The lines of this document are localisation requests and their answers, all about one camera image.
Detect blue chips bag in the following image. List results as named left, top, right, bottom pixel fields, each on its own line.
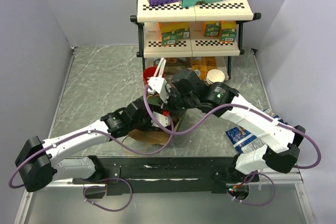
left=225, top=108, right=289, bottom=154

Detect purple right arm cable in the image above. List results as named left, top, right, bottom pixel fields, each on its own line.
left=143, top=84, right=322, bottom=169

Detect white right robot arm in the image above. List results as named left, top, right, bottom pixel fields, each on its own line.
left=168, top=69, right=303, bottom=181

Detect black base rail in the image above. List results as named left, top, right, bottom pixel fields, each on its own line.
left=72, top=157, right=259, bottom=196

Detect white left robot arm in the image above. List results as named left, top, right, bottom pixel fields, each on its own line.
left=14, top=99, right=171, bottom=192

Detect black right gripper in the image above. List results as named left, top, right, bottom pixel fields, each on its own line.
left=158, top=86, right=197, bottom=118

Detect stacked paper cups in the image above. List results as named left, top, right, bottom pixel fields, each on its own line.
left=206, top=69, right=225, bottom=85

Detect green yellow box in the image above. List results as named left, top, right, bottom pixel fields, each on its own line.
left=203, top=21, right=237, bottom=42
left=158, top=22, right=190, bottom=46

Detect green paper bag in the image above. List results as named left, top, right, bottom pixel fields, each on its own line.
left=121, top=110, right=186, bottom=152

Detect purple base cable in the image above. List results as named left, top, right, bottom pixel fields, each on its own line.
left=230, top=173, right=276, bottom=207
left=82, top=177, right=133, bottom=211

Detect cream black shelf rack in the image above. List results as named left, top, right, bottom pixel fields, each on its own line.
left=130, top=0, right=261, bottom=71

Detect red plastic cup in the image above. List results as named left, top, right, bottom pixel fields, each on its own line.
left=143, top=66, right=157, bottom=85

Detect white wrapped straws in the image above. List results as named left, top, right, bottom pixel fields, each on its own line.
left=153, top=58, right=166, bottom=78

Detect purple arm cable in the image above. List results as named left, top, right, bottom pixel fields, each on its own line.
left=8, top=113, right=175, bottom=189
left=143, top=84, right=322, bottom=169

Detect orange snack bag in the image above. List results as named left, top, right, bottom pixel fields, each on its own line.
left=187, top=57, right=217, bottom=80

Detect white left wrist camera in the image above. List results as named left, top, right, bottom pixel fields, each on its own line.
left=153, top=111, right=171, bottom=127

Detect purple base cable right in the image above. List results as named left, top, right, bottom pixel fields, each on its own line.
left=230, top=173, right=276, bottom=207

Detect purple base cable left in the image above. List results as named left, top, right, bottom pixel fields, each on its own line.
left=82, top=177, right=133, bottom=211

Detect green yellow box right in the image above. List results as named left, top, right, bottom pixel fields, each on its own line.
left=203, top=21, right=237, bottom=42

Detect green yellow box left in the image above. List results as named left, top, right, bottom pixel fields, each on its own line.
left=158, top=22, right=190, bottom=46

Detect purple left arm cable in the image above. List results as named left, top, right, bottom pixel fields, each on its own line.
left=8, top=113, right=175, bottom=189

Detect brown snack bag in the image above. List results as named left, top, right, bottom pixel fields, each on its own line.
left=164, top=57, right=190, bottom=76

